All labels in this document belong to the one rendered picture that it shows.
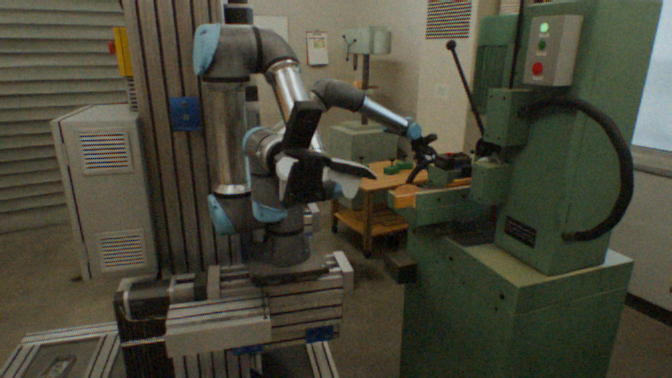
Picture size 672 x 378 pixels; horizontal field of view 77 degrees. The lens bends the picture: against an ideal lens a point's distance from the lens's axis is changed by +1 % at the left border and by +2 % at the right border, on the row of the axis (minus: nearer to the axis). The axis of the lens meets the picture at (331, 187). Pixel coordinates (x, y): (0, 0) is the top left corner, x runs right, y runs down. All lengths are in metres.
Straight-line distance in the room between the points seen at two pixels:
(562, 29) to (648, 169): 1.67
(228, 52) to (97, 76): 3.00
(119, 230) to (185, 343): 0.39
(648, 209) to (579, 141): 1.59
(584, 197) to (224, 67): 0.98
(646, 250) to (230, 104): 2.36
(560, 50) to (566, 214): 0.42
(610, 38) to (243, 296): 1.14
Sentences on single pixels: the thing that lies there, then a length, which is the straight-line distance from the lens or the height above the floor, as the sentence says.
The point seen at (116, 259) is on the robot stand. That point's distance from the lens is 1.40.
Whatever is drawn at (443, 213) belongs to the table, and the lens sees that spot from 1.49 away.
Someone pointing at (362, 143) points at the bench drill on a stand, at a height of 0.62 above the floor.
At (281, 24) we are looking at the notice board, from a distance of 4.34.
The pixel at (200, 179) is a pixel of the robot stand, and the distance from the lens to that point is 1.33.
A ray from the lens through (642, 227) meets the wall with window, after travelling 2.83.
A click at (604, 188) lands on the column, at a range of 1.36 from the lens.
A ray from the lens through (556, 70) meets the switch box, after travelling 1.18.
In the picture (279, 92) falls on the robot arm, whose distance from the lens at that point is 1.04.
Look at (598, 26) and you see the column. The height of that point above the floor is 1.45.
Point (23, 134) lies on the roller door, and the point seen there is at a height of 0.77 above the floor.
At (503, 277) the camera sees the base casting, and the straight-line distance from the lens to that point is 1.30.
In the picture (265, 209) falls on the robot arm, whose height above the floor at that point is 1.09.
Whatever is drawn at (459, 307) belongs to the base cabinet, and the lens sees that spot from 1.51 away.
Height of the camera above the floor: 1.41
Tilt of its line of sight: 18 degrees down
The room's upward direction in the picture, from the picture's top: straight up
